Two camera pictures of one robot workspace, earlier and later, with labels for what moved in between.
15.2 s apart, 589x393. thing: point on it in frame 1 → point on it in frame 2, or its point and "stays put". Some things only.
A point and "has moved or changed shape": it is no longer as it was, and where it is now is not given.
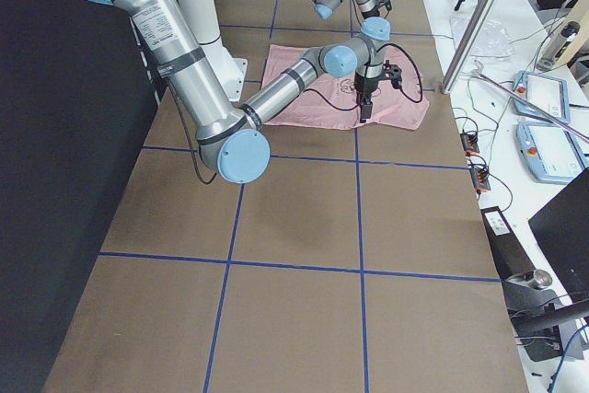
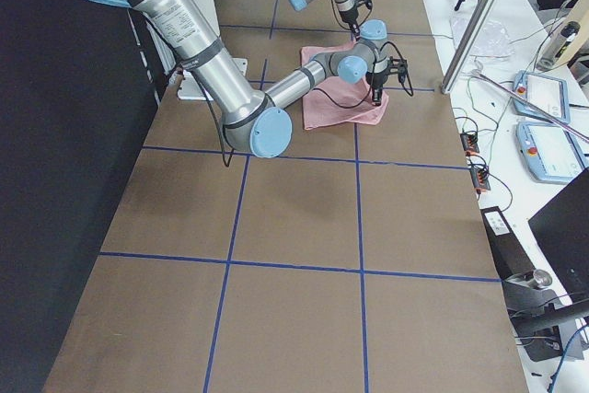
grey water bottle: [558, 44] stays put
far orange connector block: [469, 142] stays put
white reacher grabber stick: [535, 105] stays put
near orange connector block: [479, 174] stays put
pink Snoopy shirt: [331, 102] has moved or changed shape
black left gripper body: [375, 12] → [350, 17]
